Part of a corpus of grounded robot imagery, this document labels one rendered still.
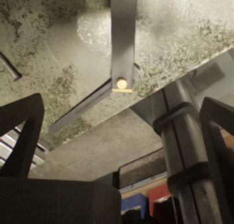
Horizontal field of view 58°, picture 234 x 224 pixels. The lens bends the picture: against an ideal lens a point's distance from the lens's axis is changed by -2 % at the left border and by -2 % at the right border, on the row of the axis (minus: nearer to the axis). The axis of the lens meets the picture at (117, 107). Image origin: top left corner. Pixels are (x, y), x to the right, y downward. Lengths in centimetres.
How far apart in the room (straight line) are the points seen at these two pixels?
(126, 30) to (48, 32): 8
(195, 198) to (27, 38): 40
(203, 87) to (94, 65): 84
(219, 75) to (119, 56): 84
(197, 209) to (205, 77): 66
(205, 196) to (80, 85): 33
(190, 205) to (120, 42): 36
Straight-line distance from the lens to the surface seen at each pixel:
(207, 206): 46
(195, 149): 51
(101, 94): 24
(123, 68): 21
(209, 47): 24
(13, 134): 29
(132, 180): 165
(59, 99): 26
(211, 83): 103
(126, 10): 20
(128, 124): 146
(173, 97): 66
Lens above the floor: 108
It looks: 53 degrees down
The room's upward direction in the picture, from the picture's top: 177 degrees counter-clockwise
